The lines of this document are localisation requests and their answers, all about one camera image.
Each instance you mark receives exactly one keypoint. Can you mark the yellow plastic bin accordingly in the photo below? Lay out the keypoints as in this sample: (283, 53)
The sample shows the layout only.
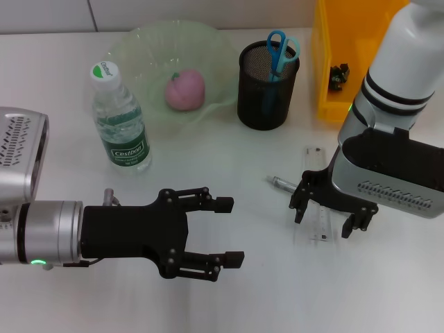
(333, 41)

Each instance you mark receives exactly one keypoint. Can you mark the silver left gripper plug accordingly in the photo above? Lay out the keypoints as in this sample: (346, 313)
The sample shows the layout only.
(110, 196)

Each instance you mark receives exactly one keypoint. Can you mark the silver ballpoint pen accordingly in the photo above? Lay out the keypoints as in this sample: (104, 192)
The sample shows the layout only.
(282, 184)

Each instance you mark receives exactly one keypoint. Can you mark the clear green-label water bottle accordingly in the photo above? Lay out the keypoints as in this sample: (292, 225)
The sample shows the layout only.
(121, 114)

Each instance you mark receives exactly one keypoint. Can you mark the green glass fruit plate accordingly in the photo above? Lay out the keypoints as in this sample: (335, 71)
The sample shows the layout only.
(145, 52)

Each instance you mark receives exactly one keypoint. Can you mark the black mesh pen holder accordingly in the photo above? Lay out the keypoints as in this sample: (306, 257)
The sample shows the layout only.
(253, 111)

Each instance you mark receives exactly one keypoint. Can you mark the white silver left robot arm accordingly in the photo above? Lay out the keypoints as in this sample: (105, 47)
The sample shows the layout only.
(48, 232)

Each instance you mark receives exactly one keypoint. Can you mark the transparent plastic ruler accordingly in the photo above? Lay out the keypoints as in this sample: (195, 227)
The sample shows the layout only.
(317, 156)

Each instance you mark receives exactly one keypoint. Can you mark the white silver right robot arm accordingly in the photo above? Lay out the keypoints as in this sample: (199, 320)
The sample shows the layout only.
(402, 69)

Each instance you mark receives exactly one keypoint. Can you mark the pink toy peach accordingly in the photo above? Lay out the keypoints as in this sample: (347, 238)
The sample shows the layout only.
(184, 90)

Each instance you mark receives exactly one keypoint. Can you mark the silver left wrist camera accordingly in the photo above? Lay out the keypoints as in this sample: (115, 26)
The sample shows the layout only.
(21, 156)

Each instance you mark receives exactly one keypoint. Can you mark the blue scissors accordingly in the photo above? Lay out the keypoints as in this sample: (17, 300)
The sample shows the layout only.
(276, 55)

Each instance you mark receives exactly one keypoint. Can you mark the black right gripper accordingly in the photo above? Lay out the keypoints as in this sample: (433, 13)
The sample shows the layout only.
(329, 194)

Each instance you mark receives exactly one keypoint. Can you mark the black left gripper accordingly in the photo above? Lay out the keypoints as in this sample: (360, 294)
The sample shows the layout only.
(135, 232)

